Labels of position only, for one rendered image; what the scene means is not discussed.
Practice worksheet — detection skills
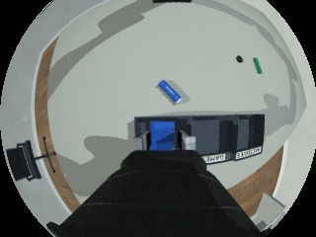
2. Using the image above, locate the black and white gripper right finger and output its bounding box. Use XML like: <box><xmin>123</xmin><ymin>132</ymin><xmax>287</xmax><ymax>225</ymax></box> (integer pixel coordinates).
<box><xmin>178</xmin><ymin>130</ymin><xmax>196</xmax><ymax>151</ymax></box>

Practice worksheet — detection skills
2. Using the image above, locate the black three-compartment bin rack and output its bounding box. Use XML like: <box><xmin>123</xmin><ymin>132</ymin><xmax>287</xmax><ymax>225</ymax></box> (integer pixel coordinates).
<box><xmin>134</xmin><ymin>114</ymin><xmax>265</xmax><ymax>166</ymax></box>

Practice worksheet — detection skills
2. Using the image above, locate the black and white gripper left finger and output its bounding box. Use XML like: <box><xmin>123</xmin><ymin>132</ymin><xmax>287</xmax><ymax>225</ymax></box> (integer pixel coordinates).
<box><xmin>132</xmin><ymin>131</ymin><xmax>151</xmax><ymax>151</ymax></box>

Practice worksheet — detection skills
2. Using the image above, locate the blue aa battery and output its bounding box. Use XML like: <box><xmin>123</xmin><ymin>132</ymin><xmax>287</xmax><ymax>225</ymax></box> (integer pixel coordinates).
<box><xmin>158</xmin><ymin>80</ymin><xmax>182</xmax><ymax>104</ymax></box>

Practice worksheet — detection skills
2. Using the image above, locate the green battery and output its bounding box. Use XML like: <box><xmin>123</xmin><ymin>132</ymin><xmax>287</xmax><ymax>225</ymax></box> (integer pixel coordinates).
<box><xmin>254</xmin><ymin>56</ymin><xmax>262</xmax><ymax>74</ymax></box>

